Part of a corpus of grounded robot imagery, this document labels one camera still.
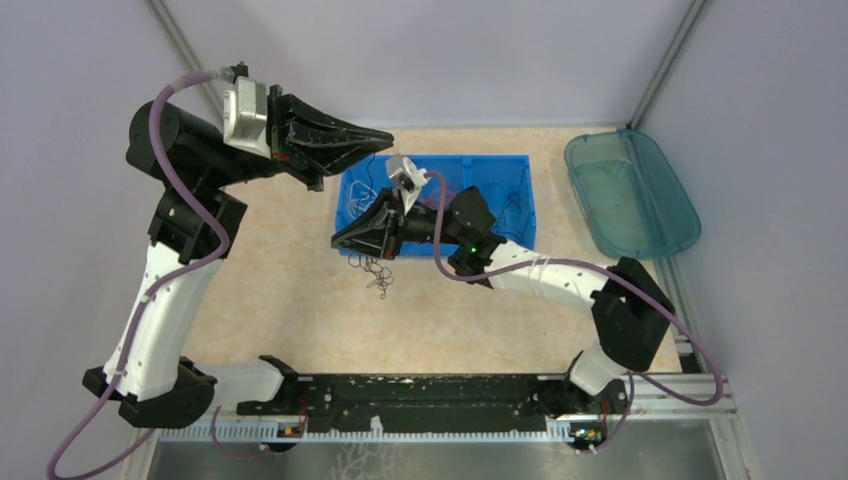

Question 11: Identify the aluminium front rail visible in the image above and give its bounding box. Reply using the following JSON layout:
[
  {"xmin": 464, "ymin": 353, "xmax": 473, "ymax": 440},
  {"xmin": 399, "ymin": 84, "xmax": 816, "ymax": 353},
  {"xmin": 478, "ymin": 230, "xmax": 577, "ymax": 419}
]
[{"xmin": 157, "ymin": 374, "xmax": 736, "ymax": 448}]

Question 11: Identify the blue three-compartment bin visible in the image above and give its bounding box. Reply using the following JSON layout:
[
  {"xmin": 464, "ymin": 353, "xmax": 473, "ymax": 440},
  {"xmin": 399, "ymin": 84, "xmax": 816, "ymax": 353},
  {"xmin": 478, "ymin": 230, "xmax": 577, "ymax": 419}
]
[{"xmin": 339, "ymin": 155, "xmax": 537, "ymax": 258}]

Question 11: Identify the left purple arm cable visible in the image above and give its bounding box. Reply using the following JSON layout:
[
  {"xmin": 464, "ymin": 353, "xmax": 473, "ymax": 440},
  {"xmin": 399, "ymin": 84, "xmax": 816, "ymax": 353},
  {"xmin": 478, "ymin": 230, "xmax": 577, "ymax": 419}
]
[{"xmin": 46, "ymin": 66, "xmax": 266, "ymax": 480}]

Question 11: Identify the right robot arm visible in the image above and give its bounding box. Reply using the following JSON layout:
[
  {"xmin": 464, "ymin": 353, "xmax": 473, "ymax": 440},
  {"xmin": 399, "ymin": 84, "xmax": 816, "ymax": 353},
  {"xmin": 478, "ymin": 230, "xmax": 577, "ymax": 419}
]
[{"xmin": 331, "ymin": 187, "xmax": 674, "ymax": 412}]

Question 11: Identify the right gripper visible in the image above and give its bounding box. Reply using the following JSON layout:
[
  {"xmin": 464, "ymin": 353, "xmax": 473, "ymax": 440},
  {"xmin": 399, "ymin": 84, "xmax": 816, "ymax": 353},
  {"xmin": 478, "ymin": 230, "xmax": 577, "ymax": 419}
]
[{"xmin": 331, "ymin": 187, "xmax": 465, "ymax": 262}]

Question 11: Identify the orange thin cable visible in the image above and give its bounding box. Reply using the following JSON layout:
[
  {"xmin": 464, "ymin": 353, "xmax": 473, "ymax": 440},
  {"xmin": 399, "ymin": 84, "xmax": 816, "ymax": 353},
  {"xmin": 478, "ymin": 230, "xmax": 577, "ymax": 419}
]
[{"xmin": 423, "ymin": 178, "xmax": 458, "ymax": 207}]

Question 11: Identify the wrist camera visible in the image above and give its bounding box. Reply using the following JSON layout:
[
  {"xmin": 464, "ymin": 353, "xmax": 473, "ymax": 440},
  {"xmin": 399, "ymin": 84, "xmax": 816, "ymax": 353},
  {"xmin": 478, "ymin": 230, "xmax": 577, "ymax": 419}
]
[
  {"xmin": 222, "ymin": 76, "xmax": 271, "ymax": 159},
  {"xmin": 385, "ymin": 155, "xmax": 428, "ymax": 214}
]

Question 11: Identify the white thin cable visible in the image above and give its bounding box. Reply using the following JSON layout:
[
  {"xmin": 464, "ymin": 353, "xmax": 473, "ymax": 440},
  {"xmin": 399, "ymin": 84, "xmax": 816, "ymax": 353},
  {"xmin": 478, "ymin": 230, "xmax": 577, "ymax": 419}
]
[{"xmin": 344, "ymin": 175, "xmax": 379, "ymax": 220}]

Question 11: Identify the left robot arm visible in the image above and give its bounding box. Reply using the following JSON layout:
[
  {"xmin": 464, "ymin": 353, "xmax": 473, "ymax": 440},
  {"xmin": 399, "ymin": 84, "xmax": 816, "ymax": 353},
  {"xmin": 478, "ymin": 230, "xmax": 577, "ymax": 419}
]
[{"xmin": 83, "ymin": 79, "xmax": 395, "ymax": 429}]

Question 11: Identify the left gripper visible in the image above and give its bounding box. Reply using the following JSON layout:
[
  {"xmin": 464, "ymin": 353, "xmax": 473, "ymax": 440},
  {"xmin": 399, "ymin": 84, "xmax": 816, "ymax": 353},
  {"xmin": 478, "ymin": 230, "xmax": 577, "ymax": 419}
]
[{"xmin": 202, "ymin": 82, "xmax": 395, "ymax": 191}]

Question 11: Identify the black thin cable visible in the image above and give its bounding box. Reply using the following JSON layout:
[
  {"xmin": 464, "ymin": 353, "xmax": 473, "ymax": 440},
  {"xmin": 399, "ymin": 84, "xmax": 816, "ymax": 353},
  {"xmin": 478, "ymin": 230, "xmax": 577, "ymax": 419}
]
[
  {"xmin": 347, "ymin": 155, "xmax": 397, "ymax": 301},
  {"xmin": 480, "ymin": 182, "xmax": 531, "ymax": 240}
]

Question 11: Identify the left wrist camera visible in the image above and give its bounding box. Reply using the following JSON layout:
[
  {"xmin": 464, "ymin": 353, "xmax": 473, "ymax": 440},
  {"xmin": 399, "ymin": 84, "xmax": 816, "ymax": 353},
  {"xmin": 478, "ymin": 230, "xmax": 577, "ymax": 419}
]
[{"xmin": 222, "ymin": 76, "xmax": 271, "ymax": 159}]

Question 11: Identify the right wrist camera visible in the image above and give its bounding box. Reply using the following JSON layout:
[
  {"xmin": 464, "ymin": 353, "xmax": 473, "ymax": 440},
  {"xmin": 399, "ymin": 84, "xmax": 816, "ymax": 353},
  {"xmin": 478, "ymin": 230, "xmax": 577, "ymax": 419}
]
[{"xmin": 385, "ymin": 155, "xmax": 428, "ymax": 214}]

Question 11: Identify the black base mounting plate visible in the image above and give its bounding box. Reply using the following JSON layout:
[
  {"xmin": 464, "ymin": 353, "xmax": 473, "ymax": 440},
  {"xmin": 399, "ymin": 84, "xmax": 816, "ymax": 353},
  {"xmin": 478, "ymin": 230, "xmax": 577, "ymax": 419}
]
[{"xmin": 236, "ymin": 374, "xmax": 628, "ymax": 434}]

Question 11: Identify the teal transparent plastic lid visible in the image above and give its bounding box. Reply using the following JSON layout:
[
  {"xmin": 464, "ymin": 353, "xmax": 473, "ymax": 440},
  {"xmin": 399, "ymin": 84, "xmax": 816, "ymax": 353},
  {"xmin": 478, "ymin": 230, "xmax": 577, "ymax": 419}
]
[{"xmin": 563, "ymin": 129, "xmax": 702, "ymax": 260}]

